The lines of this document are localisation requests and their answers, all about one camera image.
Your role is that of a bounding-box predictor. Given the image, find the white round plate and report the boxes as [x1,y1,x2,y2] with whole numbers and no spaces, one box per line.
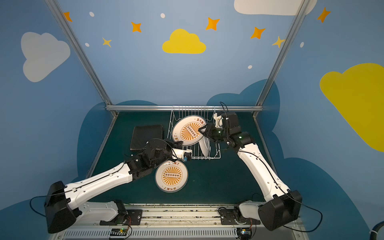
[172,116,207,147]
[155,161,189,193]
[199,137,211,158]

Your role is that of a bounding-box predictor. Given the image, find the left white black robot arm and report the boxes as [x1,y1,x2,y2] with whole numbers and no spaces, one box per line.
[43,139,184,234]

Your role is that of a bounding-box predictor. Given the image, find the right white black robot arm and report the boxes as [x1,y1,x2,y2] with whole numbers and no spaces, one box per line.
[199,112,304,231]

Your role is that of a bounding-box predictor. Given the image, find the right small circuit board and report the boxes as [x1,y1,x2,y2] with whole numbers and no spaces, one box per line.
[236,228,252,240]

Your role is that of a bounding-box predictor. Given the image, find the small circuit board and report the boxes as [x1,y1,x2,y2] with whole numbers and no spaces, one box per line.
[109,228,128,240]
[236,228,252,240]

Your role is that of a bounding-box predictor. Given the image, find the left small circuit board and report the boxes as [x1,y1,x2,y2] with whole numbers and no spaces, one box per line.
[109,228,128,240]

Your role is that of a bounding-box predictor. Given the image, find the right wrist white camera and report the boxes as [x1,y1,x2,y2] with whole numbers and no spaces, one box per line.
[213,112,223,129]

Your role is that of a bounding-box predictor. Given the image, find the white wire dish rack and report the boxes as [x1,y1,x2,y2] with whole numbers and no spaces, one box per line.
[167,110,221,160]

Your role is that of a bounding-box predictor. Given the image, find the aluminium frame back bar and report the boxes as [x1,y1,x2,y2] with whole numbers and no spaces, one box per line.
[106,105,263,112]

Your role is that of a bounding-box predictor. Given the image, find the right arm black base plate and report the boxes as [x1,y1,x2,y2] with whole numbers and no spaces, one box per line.
[218,207,261,225]

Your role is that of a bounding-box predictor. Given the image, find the aluminium mounting rail base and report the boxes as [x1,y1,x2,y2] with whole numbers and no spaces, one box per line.
[50,202,309,240]

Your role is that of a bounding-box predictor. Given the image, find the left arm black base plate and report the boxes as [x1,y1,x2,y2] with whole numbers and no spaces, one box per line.
[100,210,143,226]

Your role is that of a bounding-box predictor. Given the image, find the aluminium frame right post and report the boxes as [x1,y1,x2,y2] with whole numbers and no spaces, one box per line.
[256,0,311,111]

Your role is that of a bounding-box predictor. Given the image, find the aluminium frame post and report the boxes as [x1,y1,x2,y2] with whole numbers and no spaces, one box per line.
[256,0,311,111]
[45,0,113,105]

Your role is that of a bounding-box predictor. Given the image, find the black corrugated hose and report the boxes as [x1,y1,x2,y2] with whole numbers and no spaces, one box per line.
[369,220,384,240]

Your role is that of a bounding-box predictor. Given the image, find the aluminium frame left post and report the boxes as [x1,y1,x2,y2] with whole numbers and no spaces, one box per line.
[45,0,113,105]

